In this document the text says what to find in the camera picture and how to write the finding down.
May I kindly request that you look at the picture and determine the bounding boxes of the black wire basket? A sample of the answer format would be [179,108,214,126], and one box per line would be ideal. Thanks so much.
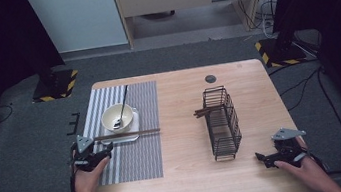
[200,83,246,164]

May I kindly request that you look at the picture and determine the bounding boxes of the grey table grommet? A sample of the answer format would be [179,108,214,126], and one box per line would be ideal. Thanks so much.
[204,73,218,85]

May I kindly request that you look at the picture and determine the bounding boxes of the person's right hand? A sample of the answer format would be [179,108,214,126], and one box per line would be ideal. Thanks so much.
[270,134,327,190]

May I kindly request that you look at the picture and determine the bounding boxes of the black stand base hazard stripes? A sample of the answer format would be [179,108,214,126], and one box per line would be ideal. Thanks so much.
[254,33,309,71]
[28,68,83,104]

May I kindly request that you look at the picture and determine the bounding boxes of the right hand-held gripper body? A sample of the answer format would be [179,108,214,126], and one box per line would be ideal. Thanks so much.
[269,125,312,172]

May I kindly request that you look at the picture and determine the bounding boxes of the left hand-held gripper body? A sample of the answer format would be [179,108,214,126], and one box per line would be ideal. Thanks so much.
[68,131,111,174]

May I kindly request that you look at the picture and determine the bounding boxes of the cream bowl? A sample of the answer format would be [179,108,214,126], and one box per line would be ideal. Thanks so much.
[98,101,137,136]

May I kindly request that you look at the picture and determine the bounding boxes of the left hand-held gripper cable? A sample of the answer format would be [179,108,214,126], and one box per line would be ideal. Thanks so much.
[67,168,83,192]

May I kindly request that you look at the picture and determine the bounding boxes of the white floor cables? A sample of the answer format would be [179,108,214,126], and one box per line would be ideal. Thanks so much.
[257,0,283,41]

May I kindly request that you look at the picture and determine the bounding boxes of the white cabinet panel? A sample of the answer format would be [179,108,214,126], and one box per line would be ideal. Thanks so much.
[26,0,130,58]

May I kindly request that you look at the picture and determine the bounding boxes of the white square plate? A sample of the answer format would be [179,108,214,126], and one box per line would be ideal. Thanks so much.
[97,106,143,147]

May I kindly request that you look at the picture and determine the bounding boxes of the grey striped placemat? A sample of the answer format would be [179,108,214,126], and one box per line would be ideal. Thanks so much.
[74,80,171,188]

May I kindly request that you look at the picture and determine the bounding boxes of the thin black floor cable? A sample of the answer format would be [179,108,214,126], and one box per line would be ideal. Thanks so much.
[0,102,17,129]

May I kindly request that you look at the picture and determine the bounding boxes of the metal spoon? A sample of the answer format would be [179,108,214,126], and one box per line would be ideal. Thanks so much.
[107,84,134,130]

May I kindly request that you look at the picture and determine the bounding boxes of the person's left hand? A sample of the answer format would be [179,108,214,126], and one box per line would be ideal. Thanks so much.
[68,144,116,192]

